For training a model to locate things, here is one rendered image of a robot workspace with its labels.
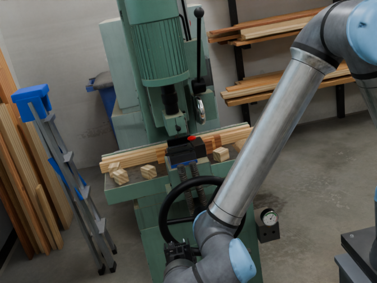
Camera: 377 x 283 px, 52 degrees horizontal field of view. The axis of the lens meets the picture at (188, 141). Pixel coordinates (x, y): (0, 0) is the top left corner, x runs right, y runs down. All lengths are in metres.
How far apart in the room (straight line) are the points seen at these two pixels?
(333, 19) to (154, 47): 0.67
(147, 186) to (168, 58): 0.45
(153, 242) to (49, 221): 1.40
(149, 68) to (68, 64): 2.49
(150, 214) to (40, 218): 1.47
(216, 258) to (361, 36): 0.53
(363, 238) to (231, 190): 0.68
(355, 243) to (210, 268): 0.72
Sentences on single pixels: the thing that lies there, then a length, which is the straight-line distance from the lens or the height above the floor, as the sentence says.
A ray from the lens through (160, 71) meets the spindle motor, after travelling 1.34.
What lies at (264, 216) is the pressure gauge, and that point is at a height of 0.68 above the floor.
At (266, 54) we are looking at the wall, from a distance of 3.93.
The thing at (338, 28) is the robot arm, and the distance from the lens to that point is 0.83.
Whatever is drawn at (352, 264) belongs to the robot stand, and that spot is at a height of 0.55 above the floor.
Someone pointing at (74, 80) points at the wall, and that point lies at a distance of 3.83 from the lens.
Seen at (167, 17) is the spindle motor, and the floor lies 1.42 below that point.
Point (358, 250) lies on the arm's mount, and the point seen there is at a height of 0.60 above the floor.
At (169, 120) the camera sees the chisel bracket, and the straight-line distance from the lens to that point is 1.42.
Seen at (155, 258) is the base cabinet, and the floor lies 0.58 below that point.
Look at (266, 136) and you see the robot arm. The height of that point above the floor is 1.15.
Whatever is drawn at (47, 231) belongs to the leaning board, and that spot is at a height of 0.16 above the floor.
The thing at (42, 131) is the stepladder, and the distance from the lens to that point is 2.14.
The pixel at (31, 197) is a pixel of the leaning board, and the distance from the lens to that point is 2.74.
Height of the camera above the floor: 1.48
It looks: 21 degrees down
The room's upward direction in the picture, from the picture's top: 11 degrees counter-clockwise
